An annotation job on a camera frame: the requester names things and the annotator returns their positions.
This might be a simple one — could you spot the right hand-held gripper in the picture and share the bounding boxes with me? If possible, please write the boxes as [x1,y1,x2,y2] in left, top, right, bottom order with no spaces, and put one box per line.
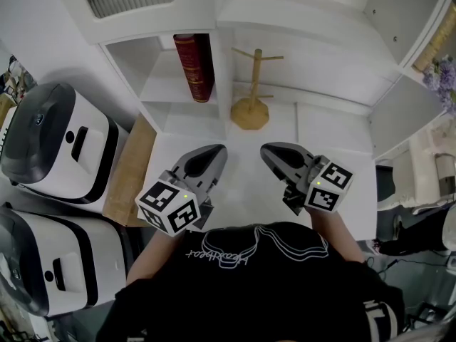
[260,141,355,215]

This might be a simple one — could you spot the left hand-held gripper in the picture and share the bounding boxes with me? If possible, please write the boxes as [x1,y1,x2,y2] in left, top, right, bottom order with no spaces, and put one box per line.
[134,145,229,237]

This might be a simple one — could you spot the dark red hardcover book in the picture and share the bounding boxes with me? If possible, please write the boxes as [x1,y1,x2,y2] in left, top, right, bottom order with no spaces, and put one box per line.
[173,33,217,103]

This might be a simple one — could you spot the white shelf cubby with book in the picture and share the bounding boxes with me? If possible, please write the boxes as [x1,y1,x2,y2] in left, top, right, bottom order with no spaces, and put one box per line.
[99,30,229,103]

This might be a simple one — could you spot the person's right forearm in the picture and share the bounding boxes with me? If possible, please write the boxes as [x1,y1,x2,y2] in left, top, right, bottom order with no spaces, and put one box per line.
[309,207,365,263]

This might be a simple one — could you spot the person's left forearm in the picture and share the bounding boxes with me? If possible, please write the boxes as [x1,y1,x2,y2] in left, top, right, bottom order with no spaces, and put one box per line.
[126,222,186,286]

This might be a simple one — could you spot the wooden mug tree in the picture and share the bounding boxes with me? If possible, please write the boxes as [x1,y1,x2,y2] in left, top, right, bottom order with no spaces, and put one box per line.
[229,46,285,131]

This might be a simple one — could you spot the wooden board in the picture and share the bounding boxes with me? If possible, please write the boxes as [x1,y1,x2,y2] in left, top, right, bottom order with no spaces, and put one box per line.
[102,114,157,227]

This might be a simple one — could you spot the white machine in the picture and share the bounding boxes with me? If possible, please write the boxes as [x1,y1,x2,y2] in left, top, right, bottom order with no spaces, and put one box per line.
[375,119,456,215]

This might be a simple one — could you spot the person's shirt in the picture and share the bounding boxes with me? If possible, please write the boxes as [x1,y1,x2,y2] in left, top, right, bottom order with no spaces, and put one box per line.
[95,221,407,342]

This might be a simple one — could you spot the white and black robot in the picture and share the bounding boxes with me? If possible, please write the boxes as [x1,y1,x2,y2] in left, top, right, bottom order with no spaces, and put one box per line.
[0,81,129,206]
[0,207,128,318]

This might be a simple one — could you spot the purple artificial flowers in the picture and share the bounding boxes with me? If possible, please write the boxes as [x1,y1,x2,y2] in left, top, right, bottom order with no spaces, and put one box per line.
[422,55,456,117]

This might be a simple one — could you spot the golden textured ornament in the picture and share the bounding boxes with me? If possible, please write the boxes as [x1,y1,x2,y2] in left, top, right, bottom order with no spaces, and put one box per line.
[413,9,456,73]

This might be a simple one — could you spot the black cable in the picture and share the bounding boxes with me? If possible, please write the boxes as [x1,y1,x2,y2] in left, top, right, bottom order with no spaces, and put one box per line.
[366,256,456,279]

